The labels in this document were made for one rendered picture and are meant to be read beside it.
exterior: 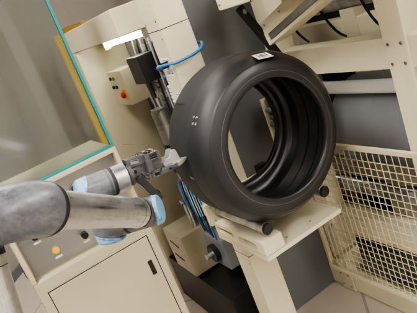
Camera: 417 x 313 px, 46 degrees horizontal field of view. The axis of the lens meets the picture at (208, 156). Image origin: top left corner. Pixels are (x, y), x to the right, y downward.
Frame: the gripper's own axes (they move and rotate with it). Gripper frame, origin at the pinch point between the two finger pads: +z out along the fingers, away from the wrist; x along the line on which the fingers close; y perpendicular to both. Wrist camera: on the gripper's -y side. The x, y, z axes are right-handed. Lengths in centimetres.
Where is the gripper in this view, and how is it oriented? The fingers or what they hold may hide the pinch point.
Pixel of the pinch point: (183, 161)
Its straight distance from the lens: 164.4
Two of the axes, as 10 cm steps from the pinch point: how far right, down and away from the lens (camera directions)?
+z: 8.5, -3.3, 4.2
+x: -4.7, -1.0, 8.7
